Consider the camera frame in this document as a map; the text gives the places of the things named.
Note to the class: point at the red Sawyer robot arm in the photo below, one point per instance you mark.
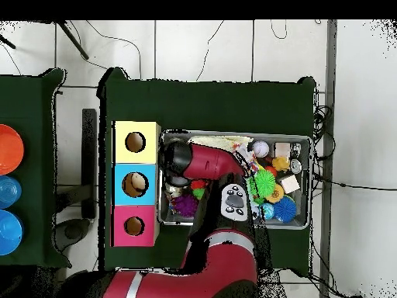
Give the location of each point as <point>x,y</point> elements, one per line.
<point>223,273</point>

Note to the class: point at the wooden box with three holes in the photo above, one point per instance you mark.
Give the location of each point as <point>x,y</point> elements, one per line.
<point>149,155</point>

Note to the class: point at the cream cloth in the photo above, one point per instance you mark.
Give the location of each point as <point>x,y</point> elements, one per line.
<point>217,141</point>

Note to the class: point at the crushed drink can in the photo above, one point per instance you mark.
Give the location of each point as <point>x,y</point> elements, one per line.
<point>172,191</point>

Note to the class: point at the purple spiky ball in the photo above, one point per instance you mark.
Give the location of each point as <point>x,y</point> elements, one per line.
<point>186,205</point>

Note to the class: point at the white cloth with colourful dots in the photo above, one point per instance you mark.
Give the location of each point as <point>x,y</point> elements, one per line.
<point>248,158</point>

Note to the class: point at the dark green tablecloth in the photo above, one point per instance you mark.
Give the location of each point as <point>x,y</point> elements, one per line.
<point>31,93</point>
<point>201,102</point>

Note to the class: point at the baseball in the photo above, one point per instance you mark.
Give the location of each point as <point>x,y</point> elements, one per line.
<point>260,148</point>

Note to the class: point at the green spiky ball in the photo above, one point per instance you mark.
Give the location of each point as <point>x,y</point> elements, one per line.
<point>263,183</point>

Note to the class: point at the orange plush toy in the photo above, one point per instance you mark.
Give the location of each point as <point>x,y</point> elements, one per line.
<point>281,163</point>

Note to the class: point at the wooden cube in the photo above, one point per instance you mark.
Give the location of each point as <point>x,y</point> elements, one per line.
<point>282,149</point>
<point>289,183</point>

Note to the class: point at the blue spiky ball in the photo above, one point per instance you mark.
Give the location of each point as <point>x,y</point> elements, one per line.
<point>285,209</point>

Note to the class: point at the black tripod leg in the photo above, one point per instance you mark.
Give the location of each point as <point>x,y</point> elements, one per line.
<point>7,42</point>
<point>74,41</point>

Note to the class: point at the orange bowl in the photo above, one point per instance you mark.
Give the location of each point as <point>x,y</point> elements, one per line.
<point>9,149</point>

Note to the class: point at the small blue bowl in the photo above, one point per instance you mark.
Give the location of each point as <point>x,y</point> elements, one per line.
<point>9,191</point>

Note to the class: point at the large blue bowl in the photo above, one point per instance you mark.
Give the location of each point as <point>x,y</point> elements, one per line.
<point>9,232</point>

